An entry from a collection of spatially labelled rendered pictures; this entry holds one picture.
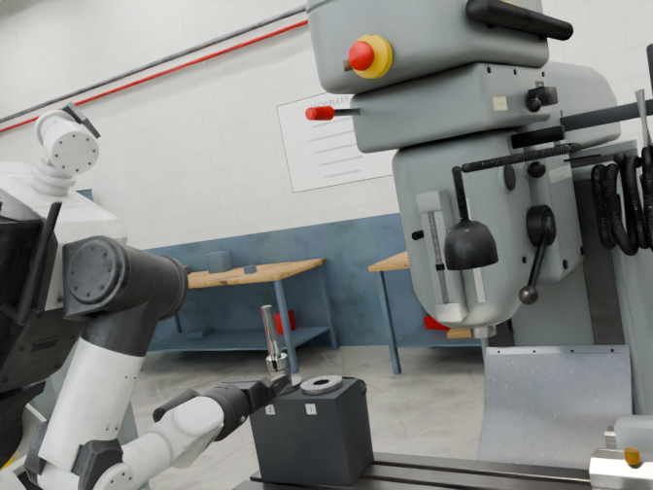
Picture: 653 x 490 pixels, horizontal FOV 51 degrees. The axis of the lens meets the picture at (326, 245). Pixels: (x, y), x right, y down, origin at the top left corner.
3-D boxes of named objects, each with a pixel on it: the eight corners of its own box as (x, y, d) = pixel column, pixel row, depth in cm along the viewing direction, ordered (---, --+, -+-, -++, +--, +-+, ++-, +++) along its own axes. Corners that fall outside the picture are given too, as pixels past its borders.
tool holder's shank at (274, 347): (269, 359, 146) (258, 308, 145) (268, 356, 150) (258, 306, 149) (284, 356, 147) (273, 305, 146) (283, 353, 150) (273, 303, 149)
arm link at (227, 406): (247, 412, 123) (213, 438, 113) (218, 451, 127) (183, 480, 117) (202, 370, 126) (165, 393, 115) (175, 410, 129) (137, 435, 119)
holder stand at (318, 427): (352, 487, 138) (333, 392, 136) (261, 482, 148) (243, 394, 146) (375, 460, 148) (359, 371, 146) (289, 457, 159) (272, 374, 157)
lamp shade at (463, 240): (453, 272, 92) (445, 227, 91) (441, 266, 99) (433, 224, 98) (505, 262, 92) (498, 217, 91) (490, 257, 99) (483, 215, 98)
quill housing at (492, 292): (523, 331, 108) (489, 128, 105) (407, 334, 119) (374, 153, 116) (556, 300, 123) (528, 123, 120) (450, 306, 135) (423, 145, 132)
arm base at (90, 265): (106, 329, 83) (128, 238, 85) (31, 312, 89) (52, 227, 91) (179, 339, 97) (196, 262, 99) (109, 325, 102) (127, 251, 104)
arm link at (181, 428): (232, 416, 118) (183, 444, 106) (207, 449, 122) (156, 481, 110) (207, 390, 120) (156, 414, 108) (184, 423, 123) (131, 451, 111)
